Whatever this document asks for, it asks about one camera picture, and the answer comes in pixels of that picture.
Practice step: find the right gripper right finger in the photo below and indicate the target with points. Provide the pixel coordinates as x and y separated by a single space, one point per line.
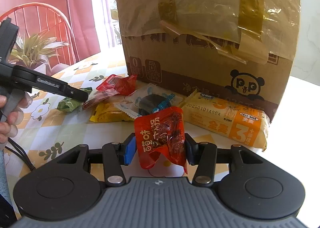
204 156

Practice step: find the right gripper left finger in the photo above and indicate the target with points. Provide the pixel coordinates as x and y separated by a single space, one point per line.
116 155

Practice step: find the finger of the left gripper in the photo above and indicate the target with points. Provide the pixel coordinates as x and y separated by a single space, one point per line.
27 79

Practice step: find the red dried fruit packet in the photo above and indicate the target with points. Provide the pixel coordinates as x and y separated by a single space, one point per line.
161 133

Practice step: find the white blue candy packet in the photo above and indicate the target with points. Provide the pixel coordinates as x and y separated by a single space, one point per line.
148 100

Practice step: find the person's left hand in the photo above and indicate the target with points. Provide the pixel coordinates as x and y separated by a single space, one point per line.
8 128

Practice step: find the yellow snack bar packet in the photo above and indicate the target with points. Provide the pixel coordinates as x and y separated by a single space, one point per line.
107 112

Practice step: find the small green candy packet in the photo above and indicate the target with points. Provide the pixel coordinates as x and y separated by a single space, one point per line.
68 105

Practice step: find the orange white biscuit pack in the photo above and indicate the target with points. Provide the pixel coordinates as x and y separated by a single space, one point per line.
234 121

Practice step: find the small red candy packet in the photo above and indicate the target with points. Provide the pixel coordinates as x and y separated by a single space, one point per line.
113 85

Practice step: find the brown cardboard box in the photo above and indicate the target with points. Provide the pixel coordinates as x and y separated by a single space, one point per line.
237 50

